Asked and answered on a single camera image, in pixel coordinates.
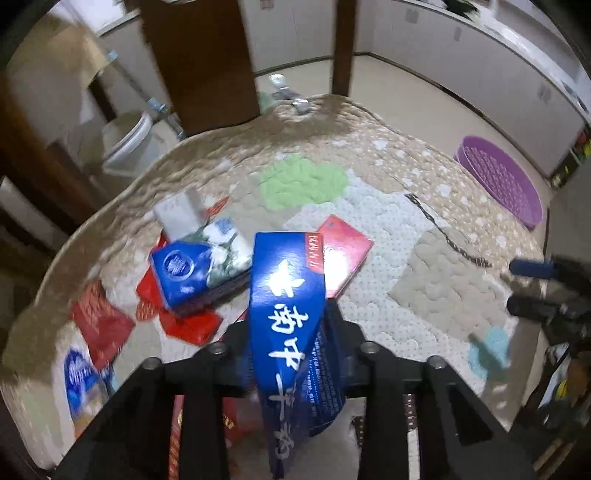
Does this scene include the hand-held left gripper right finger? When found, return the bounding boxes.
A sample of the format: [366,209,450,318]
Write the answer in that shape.
[325,299,539,480]

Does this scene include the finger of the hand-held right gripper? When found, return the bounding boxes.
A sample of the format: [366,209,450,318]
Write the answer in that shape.
[508,258,561,280]
[506,295,568,321]

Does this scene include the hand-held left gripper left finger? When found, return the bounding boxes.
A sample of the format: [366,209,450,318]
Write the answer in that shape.
[53,320,254,480]

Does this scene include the blue toothpaste box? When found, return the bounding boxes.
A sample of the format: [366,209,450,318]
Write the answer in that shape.
[248,231,348,480]

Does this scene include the blue tissue pack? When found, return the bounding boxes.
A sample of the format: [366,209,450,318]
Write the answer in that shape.
[150,219,254,317]

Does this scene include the red snack bag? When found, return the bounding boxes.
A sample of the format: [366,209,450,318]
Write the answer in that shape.
[70,281,136,370]

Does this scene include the crumpled red wrapper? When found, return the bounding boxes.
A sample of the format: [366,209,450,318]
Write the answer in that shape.
[135,231,225,347]

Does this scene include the purple plastic basket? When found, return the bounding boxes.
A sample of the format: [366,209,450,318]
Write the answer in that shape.
[455,135,544,232]

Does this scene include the flat red carton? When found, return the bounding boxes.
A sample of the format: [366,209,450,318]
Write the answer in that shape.
[316,215,376,298]

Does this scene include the small white box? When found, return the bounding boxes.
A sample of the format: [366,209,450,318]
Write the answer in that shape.
[153,189,206,243]

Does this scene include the blue and white snack packet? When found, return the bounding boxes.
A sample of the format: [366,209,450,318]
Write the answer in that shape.
[62,348,116,430]

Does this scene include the white kitchen cabinets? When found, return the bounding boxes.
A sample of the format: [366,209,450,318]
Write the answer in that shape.
[369,0,591,178]

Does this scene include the white bucket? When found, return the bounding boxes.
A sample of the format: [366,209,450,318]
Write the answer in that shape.
[102,110,160,174]

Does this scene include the silver metal clip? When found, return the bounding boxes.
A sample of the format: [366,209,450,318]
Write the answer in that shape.
[269,74,310,115]

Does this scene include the brown wooden chair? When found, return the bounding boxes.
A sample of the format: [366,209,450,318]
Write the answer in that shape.
[0,0,357,259]

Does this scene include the grey blue handled tool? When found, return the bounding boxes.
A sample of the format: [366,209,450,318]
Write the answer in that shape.
[107,52,185,139]

